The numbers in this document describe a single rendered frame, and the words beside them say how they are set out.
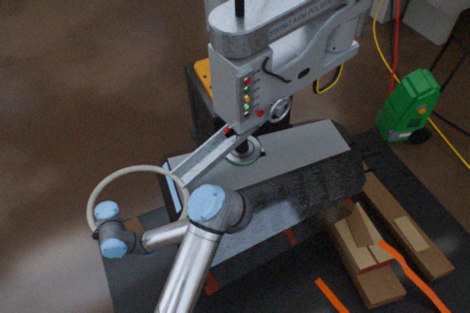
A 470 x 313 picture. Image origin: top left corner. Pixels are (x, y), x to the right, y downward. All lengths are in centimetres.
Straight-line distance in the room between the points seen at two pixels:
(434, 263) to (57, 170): 286
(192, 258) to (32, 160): 273
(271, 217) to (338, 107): 185
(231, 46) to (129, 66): 278
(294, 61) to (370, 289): 154
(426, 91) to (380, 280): 141
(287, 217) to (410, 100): 153
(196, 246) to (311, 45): 118
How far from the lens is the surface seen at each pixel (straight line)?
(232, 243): 224
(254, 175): 223
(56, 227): 335
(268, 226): 228
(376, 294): 285
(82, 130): 388
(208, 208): 119
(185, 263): 126
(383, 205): 319
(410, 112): 346
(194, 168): 216
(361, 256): 281
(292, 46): 207
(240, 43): 168
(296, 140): 240
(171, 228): 157
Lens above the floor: 269
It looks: 52 degrees down
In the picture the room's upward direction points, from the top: 2 degrees counter-clockwise
